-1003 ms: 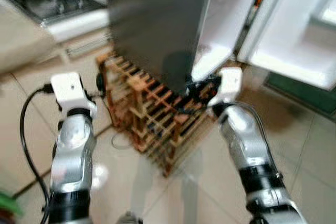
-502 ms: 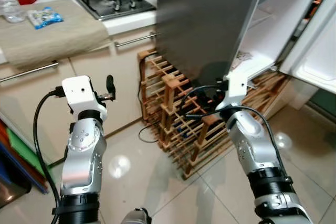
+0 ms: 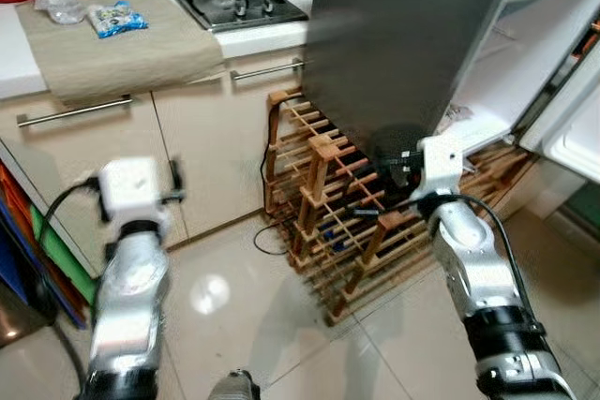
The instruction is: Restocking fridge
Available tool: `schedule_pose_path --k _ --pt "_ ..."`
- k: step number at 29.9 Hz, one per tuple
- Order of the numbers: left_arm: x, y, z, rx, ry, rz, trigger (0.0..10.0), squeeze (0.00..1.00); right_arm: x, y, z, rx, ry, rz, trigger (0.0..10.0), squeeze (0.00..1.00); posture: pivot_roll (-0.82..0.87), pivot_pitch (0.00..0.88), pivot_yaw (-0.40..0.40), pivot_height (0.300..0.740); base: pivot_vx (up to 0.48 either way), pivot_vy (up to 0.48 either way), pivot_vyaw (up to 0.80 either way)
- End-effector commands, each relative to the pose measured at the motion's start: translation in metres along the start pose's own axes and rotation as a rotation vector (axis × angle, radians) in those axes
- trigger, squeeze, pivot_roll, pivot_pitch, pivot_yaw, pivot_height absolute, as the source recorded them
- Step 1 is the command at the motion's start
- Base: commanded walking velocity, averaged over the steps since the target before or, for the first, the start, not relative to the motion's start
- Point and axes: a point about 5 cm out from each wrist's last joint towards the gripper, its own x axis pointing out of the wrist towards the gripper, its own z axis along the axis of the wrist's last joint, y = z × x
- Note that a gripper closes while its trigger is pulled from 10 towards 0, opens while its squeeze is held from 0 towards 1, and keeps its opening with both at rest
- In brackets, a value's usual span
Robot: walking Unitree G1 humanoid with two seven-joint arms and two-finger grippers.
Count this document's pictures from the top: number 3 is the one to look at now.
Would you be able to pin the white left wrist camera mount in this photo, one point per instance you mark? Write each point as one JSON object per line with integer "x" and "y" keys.
{"x": 131, "y": 185}

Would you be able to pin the wooden wine rack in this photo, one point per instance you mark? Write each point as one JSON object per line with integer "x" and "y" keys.
{"x": 328, "y": 231}

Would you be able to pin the colourful plastic rack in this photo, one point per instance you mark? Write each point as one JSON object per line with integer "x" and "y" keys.
{"x": 47, "y": 250}

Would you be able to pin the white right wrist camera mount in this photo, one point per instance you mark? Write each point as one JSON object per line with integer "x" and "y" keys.
{"x": 441, "y": 166}

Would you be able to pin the beige cloth mat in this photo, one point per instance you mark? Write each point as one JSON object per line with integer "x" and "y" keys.
{"x": 112, "y": 63}

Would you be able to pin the white fridge door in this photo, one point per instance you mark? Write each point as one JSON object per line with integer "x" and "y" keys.
{"x": 577, "y": 138}

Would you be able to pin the green glass door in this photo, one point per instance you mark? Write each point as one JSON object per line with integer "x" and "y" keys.
{"x": 581, "y": 203}

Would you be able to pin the robot left leg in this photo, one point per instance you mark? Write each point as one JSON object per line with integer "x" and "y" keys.
{"x": 234, "y": 386}

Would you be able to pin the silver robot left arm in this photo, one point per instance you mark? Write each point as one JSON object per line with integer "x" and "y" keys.
{"x": 131, "y": 297}

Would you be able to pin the blue white snack packet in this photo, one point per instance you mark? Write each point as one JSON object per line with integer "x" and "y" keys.
{"x": 117, "y": 19}

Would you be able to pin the beige kitchen cabinet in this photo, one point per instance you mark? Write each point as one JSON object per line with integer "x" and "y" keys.
{"x": 206, "y": 156}

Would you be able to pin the grey steel fridge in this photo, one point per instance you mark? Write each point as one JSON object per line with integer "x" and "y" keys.
{"x": 403, "y": 35}

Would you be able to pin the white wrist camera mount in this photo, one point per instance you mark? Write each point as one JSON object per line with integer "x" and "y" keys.
{"x": 441, "y": 166}
{"x": 131, "y": 185}

